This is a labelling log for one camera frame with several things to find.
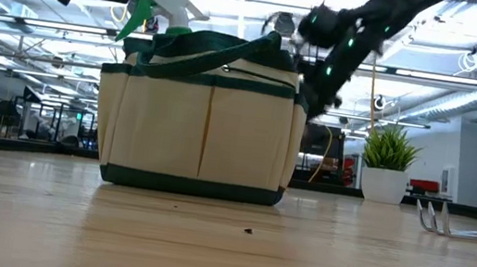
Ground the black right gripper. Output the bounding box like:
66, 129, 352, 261
287, 0, 402, 130

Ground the cream canvas bag green trim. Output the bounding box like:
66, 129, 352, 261
85, 6, 320, 210

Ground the metal hand rake wooden handle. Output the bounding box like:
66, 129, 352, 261
410, 198, 477, 243

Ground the green plant in white pot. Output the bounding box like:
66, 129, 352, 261
355, 121, 426, 209

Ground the long fluorescent light strip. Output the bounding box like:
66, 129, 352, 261
354, 61, 477, 88

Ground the small hanging cable reel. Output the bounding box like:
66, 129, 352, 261
371, 94, 389, 113

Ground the grey ribbed ventilation duct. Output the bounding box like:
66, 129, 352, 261
401, 75, 477, 131

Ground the black frame workstation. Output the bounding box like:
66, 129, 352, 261
7, 83, 100, 151

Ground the white coiled cable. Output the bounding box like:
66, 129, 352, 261
456, 49, 477, 78

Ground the white wall device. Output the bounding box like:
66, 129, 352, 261
438, 165, 456, 197

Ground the black aluminium table frame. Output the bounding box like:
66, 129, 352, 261
0, 135, 477, 223

